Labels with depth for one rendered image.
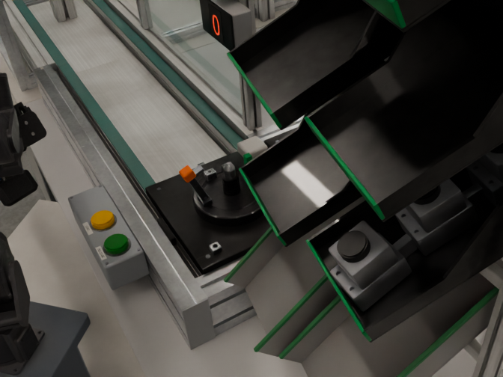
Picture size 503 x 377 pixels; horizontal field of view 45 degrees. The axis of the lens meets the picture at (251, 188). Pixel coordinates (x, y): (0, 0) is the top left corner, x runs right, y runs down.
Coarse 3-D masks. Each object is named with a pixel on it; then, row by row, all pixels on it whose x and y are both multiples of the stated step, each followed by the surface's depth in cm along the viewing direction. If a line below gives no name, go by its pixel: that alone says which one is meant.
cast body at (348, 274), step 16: (368, 224) 58; (352, 240) 56; (368, 240) 56; (384, 240) 56; (400, 240) 60; (336, 256) 57; (352, 256) 55; (368, 256) 56; (384, 256) 56; (400, 256) 57; (336, 272) 60; (352, 272) 55; (368, 272) 56; (384, 272) 57; (400, 272) 58; (352, 288) 58; (368, 288) 57; (384, 288) 58; (368, 304) 59
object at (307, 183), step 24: (288, 144) 75; (312, 144) 75; (240, 168) 75; (264, 168) 76; (288, 168) 74; (312, 168) 72; (336, 168) 71; (264, 192) 74; (288, 192) 72; (312, 192) 70; (336, 192) 68; (288, 216) 70; (312, 216) 66; (288, 240) 67
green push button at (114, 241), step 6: (114, 234) 102; (120, 234) 102; (108, 240) 101; (114, 240) 101; (120, 240) 101; (126, 240) 101; (108, 246) 100; (114, 246) 100; (120, 246) 100; (126, 246) 100; (108, 252) 100; (114, 252) 100; (120, 252) 100
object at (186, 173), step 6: (186, 168) 98; (198, 168) 99; (180, 174) 98; (186, 174) 97; (192, 174) 98; (198, 174) 99; (186, 180) 98; (192, 180) 99; (192, 186) 100; (198, 186) 100; (198, 192) 101; (204, 192) 102; (204, 198) 102
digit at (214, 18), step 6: (210, 6) 107; (210, 12) 108; (216, 12) 106; (210, 18) 109; (216, 18) 107; (210, 24) 110; (216, 24) 108; (216, 30) 109; (216, 36) 110; (222, 36) 107; (222, 42) 108
